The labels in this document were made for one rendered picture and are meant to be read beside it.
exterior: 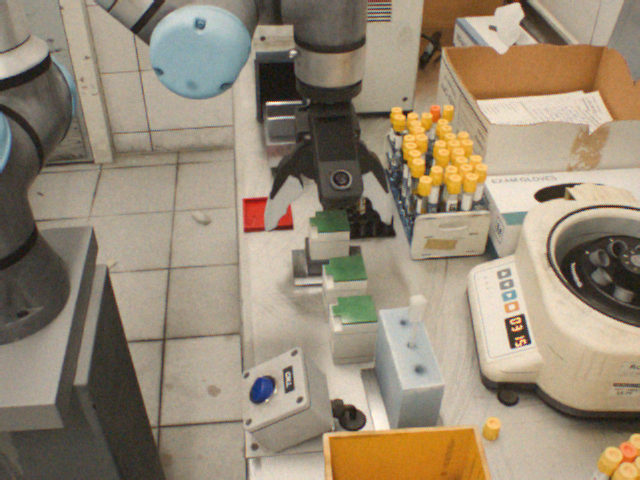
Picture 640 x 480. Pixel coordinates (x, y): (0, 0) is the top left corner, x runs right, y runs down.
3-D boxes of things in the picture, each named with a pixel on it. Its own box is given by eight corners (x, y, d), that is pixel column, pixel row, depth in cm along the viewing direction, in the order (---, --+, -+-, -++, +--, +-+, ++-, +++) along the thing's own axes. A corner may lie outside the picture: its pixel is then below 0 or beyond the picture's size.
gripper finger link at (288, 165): (291, 202, 81) (335, 151, 77) (292, 211, 80) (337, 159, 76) (258, 185, 79) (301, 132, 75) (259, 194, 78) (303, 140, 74)
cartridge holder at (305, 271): (291, 257, 89) (290, 236, 87) (359, 253, 90) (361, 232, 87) (294, 286, 85) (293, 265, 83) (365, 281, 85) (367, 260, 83)
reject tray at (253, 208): (242, 202, 98) (242, 198, 98) (289, 199, 99) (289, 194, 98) (243, 232, 93) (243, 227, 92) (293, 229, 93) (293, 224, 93)
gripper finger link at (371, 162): (397, 179, 80) (356, 129, 75) (399, 187, 79) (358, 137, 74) (364, 200, 82) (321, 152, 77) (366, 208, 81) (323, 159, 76)
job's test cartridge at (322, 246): (308, 252, 88) (308, 213, 84) (344, 249, 88) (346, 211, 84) (311, 273, 85) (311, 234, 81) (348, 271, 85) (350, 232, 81)
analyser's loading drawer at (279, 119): (261, 101, 117) (260, 74, 114) (299, 99, 118) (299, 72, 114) (268, 167, 101) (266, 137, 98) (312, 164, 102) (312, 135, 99)
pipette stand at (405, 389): (359, 374, 74) (364, 311, 68) (421, 367, 75) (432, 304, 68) (378, 452, 67) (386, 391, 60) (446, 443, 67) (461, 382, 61)
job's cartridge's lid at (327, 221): (308, 214, 84) (308, 211, 83) (346, 212, 84) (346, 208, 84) (311, 234, 81) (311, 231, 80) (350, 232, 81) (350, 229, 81)
